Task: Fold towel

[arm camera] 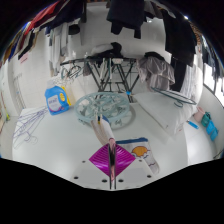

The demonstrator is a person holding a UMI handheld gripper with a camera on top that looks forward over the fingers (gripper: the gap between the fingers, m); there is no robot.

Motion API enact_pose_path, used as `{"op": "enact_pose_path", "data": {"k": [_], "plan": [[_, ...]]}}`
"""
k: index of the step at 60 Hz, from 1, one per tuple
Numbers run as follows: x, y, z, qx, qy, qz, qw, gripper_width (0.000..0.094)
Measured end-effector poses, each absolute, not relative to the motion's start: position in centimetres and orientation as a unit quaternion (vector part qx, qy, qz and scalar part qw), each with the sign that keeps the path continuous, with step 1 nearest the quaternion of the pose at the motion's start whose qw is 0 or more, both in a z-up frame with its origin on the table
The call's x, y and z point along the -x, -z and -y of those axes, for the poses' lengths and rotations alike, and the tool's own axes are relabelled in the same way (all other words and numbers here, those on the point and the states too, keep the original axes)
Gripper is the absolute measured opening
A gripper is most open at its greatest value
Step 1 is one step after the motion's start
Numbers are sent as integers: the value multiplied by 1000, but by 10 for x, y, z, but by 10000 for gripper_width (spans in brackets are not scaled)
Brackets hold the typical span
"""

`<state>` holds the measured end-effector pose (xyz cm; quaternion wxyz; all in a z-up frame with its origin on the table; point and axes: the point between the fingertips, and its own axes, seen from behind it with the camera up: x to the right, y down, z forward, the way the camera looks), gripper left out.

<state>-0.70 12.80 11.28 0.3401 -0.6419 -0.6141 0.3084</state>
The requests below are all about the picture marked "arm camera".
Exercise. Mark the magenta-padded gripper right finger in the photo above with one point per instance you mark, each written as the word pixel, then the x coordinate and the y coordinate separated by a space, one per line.
pixel 125 161

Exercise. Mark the white hanging garments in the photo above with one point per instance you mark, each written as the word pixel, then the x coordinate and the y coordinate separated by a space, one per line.
pixel 58 50

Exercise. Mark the blue detergent bottle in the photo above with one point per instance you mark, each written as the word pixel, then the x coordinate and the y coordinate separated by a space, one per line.
pixel 56 101

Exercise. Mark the green hoop hanger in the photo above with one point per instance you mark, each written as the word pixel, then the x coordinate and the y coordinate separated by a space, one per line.
pixel 173 96

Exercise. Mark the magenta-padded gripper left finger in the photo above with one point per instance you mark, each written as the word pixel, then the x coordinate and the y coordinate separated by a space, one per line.
pixel 100 161

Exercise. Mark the dark hanging clothes row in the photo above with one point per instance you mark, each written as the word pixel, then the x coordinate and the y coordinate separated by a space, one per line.
pixel 126 15

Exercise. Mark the grey garment on rack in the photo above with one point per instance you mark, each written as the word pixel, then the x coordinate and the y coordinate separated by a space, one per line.
pixel 156 71

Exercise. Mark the teal plastic container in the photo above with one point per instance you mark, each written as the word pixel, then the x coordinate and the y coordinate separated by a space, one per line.
pixel 206 120

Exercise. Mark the black folding drying rack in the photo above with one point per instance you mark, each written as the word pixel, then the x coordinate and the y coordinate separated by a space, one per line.
pixel 110 75

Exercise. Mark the clothes pile on rack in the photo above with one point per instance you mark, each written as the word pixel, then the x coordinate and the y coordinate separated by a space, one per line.
pixel 108 50

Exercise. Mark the white pillow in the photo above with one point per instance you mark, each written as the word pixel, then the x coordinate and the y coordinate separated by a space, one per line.
pixel 165 111

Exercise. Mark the colourful hanging clothes row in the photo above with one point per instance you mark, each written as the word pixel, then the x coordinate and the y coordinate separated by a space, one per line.
pixel 30 30

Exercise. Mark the round pale blue peg hanger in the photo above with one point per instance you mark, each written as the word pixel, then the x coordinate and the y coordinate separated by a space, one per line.
pixel 103 108

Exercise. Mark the blue plastic container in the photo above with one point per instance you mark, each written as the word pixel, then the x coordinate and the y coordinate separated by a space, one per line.
pixel 211 128
pixel 214 135

